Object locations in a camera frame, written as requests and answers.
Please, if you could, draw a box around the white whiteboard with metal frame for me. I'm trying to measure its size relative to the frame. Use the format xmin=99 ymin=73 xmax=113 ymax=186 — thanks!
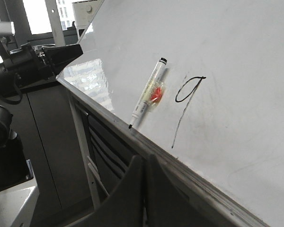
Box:
xmin=58 ymin=0 xmax=284 ymax=227

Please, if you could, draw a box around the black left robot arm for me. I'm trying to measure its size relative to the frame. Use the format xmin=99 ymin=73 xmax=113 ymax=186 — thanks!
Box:
xmin=0 ymin=41 xmax=83 ymax=105

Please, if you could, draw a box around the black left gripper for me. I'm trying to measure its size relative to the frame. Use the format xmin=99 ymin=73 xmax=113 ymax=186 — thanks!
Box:
xmin=0 ymin=39 xmax=83 ymax=82

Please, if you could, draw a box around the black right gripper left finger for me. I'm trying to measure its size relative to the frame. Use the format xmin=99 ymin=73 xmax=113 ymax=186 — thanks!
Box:
xmin=68 ymin=155 xmax=144 ymax=227

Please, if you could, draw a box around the white whiteboard marker pen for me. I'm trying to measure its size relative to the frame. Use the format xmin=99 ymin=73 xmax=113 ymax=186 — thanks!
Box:
xmin=128 ymin=58 xmax=167 ymax=129

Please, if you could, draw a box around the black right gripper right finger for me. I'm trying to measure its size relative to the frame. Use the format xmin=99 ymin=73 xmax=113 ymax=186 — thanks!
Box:
xmin=145 ymin=154 xmax=227 ymax=227

